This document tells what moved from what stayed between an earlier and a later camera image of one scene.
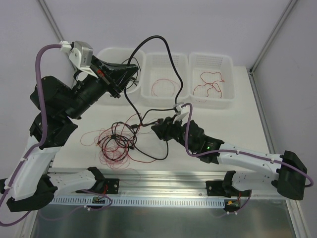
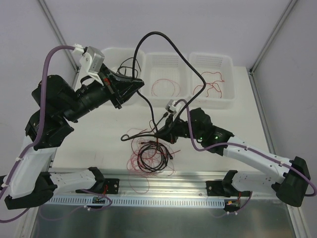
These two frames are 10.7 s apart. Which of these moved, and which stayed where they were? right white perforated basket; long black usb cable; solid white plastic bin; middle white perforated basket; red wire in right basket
Moved: long black usb cable
Stayed: solid white plastic bin; red wire in right basket; right white perforated basket; middle white perforated basket
